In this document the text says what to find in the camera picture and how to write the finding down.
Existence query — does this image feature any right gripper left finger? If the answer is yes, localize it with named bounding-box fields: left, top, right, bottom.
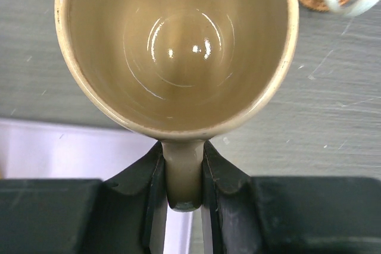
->
left=1, top=143, right=167, bottom=253

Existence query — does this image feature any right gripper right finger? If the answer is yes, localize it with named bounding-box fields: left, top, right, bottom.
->
left=201, top=142, right=380, bottom=253

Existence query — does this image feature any lavender plastic tray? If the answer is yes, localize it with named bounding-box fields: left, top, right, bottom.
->
left=1, top=120, right=192, bottom=253

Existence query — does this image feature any beige ceramic mug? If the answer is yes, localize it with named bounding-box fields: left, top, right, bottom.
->
left=54, top=0, right=299, bottom=212

